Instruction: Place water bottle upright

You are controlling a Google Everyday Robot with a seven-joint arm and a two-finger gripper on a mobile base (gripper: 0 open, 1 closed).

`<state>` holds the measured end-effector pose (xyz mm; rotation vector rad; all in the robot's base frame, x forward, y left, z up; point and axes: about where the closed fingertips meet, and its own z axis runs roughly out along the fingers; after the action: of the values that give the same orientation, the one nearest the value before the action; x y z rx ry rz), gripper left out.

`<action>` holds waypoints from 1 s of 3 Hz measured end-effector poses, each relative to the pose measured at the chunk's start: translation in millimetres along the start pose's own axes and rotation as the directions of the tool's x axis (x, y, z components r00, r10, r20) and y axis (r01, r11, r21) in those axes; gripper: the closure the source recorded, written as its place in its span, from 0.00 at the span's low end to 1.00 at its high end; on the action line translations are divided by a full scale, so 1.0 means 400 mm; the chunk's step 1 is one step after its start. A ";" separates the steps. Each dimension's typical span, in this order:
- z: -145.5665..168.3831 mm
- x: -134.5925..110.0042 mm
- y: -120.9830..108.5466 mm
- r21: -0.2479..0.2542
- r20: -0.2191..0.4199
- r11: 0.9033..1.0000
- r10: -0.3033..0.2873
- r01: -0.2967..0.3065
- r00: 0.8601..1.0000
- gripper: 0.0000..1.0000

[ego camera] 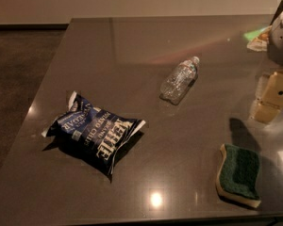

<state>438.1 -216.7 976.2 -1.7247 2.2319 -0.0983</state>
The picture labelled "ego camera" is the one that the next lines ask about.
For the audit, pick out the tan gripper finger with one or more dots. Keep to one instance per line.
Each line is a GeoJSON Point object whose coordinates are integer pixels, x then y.
{"type": "Point", "coordinates": [269, 97]}

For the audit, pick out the clear plastic water bottle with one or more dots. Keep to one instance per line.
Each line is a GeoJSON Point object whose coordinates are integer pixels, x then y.
{"type": "Point", "coordinates": [176, 85]}

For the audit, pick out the green yellow sponge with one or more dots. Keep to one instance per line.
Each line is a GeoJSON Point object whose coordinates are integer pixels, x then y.
{"type": "Point", "coordinates": [237, 175]}

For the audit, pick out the blue potato chip bag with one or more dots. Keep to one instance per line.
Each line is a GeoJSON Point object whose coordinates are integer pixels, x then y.
{"type": "Point", "coordinates": [97, 133]}

